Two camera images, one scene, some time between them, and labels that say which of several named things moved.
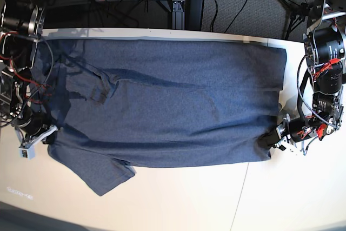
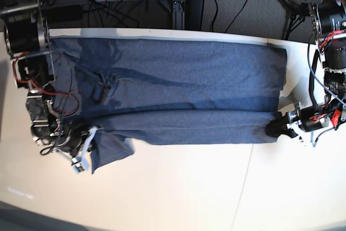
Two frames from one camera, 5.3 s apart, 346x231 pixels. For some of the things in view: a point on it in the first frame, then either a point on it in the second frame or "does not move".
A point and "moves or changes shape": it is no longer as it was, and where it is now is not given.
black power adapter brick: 193,12 does not move
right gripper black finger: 270,138 to 278,126
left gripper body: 32,125 to 72,140
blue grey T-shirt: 117,104 moves or changes shape
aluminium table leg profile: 178,14 does not move
